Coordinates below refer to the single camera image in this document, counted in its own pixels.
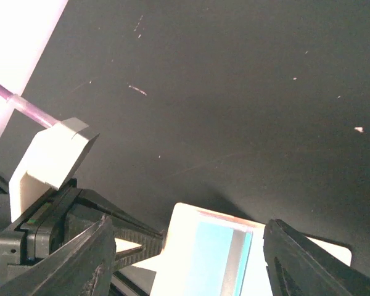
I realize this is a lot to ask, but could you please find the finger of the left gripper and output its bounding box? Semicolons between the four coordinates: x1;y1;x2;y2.
113;233;163;272
80;189;160;237

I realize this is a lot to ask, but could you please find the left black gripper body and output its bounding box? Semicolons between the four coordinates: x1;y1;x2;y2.
0;179;105;284

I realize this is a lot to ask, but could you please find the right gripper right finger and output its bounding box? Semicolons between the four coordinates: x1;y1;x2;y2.
263;220;370;295

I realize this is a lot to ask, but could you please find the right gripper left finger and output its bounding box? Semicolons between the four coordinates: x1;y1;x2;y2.
0;216;116;295

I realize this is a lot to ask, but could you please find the beige card holder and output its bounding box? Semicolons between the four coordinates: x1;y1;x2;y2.
115;202;353;296

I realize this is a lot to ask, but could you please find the blue credit card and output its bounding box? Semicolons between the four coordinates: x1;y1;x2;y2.
184;223;253;295

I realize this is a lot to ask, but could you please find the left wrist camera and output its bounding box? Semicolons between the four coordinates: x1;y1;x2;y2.
9;118;99;222

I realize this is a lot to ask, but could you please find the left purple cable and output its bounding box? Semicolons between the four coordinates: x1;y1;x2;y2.
0;75;61;129

